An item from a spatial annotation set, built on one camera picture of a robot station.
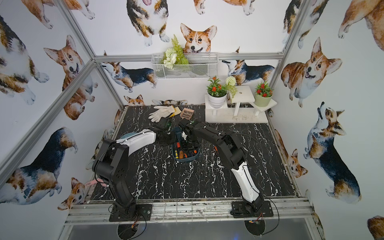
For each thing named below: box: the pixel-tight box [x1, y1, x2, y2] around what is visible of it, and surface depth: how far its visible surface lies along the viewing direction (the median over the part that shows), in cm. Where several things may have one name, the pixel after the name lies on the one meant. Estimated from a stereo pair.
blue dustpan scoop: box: [119, 132, 140, 139], surface depth 106 cm
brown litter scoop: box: [179, 107, 195, 121], surface depth 119 cm
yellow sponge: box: [169, 105, 182, 118], surface depth 119 cm
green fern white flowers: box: [162, 34, 190, 70], surface depth 82 cm
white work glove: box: [148, 105, 175, 123], surface depth 117 cm
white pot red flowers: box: [206, 75, 228, 109], surface depth 91 cm
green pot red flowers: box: [254, 81, 275, 107], surface depth 95 cm
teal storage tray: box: [171, 126, 200, 163], surface depth 92 cm
